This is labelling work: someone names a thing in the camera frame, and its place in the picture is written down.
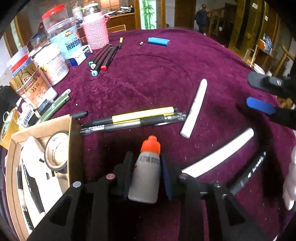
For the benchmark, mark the blue label plastic jar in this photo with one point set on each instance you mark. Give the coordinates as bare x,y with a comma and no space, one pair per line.
65,35

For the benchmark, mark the small barcode box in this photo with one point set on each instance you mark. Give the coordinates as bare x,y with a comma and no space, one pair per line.
26,115

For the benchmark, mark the pink knitted thermos bottle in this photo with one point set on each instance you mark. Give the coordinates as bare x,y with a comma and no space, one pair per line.
95,26

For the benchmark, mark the purple tablecloth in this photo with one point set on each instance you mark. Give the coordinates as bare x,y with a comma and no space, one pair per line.
145,76

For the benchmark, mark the black marker grey end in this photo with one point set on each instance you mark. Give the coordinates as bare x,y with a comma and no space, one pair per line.
242,178

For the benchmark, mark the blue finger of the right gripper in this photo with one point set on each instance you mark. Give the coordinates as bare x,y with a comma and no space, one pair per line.
273,85
281,116

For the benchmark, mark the gloved right hand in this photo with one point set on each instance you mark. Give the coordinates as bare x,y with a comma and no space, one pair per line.
289,186

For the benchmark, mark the clear jar orange label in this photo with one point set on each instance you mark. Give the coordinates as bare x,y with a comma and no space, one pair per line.
30,83

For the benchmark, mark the yellow black pen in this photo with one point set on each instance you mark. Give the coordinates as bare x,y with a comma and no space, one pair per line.
130,116

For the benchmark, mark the green cap black marker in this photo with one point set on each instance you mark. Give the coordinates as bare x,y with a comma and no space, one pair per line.
99,53

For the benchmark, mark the clear black gel pen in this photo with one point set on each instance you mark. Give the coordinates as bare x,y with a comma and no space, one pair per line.
159,120

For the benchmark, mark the gold tip black pen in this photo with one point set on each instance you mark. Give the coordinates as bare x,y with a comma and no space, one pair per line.
120,42

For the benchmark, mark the red cap black marker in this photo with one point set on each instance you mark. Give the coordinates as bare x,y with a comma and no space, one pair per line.
109,58

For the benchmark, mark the white tub container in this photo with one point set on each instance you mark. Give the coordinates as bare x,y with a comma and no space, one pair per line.
52,63

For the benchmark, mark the white power adapter with prongs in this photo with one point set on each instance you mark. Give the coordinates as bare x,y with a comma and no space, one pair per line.
32,154

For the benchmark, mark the black brush marker pen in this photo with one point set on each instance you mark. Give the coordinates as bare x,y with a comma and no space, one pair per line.
33,190

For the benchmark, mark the yellow packing tape roll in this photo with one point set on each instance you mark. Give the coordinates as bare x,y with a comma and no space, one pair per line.
10,127

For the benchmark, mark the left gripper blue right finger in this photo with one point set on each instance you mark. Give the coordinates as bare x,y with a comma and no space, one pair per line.
170,176

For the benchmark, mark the small blue white box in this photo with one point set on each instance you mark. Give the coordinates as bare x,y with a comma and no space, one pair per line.
80,55

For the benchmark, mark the white bottle orange cap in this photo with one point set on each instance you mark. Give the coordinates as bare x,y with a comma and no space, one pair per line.
144,186

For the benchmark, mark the white marker pen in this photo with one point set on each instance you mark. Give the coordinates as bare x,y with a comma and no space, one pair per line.
195,108

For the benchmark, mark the red lid plastic jar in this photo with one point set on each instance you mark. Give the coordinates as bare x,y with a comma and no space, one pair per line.
54,16

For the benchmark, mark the blue cap black marker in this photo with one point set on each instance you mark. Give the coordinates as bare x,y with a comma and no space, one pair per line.
95,68

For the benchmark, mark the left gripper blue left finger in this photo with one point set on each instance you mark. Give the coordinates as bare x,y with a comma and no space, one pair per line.
124,177

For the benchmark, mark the black electrical tape roll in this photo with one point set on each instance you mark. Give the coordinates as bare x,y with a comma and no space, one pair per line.
56,152

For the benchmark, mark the cardboard tray box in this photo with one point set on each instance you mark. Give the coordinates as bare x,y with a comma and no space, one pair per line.
14,184

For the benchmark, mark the blue lighter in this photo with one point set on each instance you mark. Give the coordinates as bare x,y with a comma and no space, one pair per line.
158,41

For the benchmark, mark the small black cap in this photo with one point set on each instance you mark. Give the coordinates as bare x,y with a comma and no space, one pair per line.
79,115

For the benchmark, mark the white tube stick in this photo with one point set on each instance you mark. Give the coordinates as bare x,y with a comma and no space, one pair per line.
214,159

